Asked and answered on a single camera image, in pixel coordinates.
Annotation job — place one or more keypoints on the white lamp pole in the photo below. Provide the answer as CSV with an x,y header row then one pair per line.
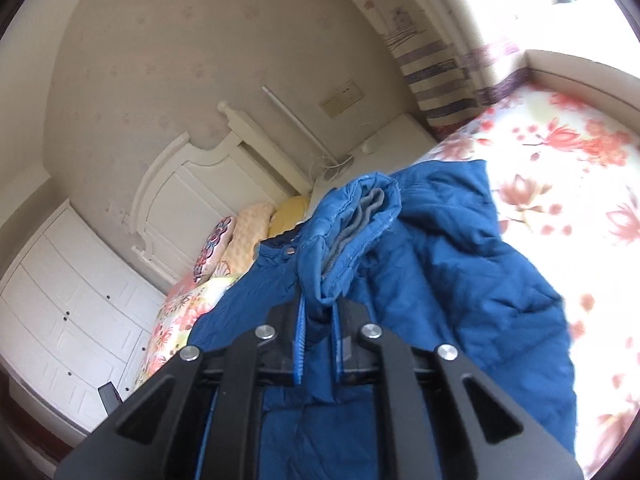
x,y
304,129

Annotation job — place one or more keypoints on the peach textured pillow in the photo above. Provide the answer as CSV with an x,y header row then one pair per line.
x,y
251,228

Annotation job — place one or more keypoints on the yellow pillow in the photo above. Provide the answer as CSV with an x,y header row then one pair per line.
x,y
288,215

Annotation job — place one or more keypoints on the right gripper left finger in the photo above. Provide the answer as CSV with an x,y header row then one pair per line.
x,y
199,415

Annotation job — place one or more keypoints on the blue puffer jacket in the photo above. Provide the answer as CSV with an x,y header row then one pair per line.
x,y
421,250

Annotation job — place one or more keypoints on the white wooden headboard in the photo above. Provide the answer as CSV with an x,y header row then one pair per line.
x,y
187,190

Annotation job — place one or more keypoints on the striped curtain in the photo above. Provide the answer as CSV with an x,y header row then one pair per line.
x,y
452,88

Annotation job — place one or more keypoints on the floral bed sheet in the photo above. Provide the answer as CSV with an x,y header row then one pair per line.
x,y
565,181

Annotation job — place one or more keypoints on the white wardrobe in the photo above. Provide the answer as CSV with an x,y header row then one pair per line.
x,y
74,316

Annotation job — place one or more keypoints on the white bedside table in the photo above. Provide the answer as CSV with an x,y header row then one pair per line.
x,y
397,145

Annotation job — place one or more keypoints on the beige wall switch panel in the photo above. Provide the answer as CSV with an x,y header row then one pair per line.
x,y
341,99

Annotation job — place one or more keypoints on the colourful patterned pillow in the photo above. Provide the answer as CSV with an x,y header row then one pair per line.
x,y
213,249

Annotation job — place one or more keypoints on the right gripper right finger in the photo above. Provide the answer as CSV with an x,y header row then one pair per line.
x,y
439,416

